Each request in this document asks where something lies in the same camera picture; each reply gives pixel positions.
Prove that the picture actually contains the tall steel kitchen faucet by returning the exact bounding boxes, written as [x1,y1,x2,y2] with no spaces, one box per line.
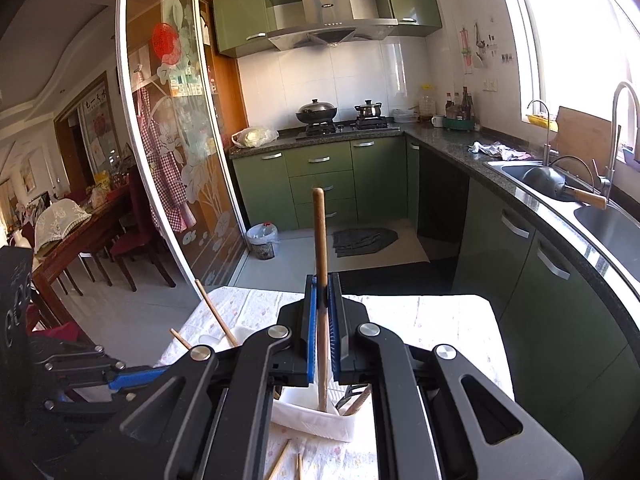
[600,80,640,200]

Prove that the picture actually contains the small trash bin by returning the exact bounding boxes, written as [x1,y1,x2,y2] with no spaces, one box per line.
[246,222,279,260]

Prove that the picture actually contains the white plastic utensil holder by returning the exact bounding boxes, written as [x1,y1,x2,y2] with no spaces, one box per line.
[199,326,374,443]

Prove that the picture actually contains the white floral tablecloth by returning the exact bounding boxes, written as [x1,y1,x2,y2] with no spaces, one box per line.
[150,298,524,479]

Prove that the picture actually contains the wooden dining table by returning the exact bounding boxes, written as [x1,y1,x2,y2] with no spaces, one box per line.
[32,185,131,327]

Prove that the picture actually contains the dark red dining chair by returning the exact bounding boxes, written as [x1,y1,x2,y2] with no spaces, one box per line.
[111,166,176,292]

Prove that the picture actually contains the white plastic bag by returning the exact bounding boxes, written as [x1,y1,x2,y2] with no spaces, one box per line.
[231,127,279,148]

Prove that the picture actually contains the gas stove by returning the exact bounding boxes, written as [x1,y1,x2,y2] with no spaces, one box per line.
[296,116,400,140]

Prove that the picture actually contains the black wok with lid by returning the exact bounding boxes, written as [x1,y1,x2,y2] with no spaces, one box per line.
[296,99,337,125]

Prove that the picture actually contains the red checkered apron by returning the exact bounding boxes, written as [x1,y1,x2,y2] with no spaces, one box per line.
[134,88,196,233]

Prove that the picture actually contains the steel pot with lid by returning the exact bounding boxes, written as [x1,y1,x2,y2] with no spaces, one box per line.
[354,100,382,120]

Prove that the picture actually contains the large oil bottle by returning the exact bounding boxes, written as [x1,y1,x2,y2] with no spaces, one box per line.
[418,84,437,122]

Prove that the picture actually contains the condiment bottles tray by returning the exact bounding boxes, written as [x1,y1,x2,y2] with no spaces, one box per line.
[442,86,480,132]

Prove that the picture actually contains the crumpled dish cloth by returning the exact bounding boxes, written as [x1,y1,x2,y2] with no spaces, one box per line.
[468,141,533,162]

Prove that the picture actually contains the green lower cabinets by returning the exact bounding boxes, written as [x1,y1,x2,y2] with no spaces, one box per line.
[230,130,639,479]

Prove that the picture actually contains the sliding glass door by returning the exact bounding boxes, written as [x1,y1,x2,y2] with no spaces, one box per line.
[115,0,245,290]

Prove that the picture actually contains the small steel faucet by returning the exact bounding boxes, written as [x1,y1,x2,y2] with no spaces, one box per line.
[525,98,554,166]

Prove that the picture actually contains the steel range hood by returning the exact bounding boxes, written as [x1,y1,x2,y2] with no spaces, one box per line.
[266,0,398,51]

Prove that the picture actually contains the stainless steel sink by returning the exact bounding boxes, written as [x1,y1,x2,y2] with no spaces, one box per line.
[486,160,639,290]

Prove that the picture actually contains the wooden cutting board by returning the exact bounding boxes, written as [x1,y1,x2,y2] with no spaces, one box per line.
[551,106,612,183]

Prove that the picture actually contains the black pan wooden handle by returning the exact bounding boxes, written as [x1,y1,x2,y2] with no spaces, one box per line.
[522,165,608,210]

